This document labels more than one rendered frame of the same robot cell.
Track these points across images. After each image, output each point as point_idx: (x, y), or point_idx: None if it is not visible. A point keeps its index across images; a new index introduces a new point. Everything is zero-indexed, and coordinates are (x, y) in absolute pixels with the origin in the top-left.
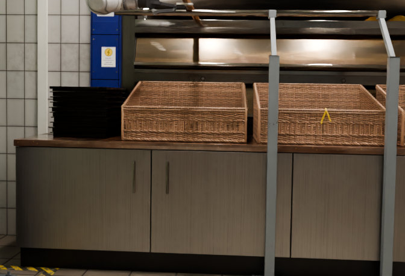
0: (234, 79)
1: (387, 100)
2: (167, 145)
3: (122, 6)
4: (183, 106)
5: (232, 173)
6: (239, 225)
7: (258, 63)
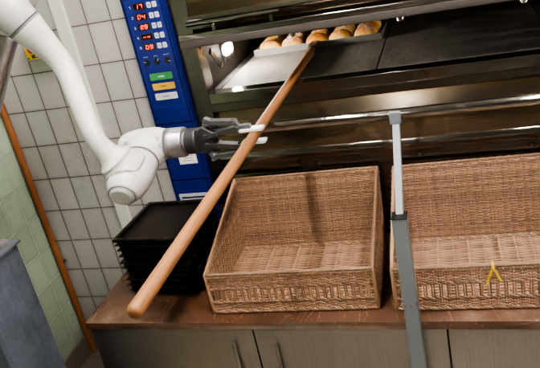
0: (363, 159)
1: None
2: (271, 325)
3: (167, 158)
4: (284, 270)
5: (365, 353)
6: None
7: None
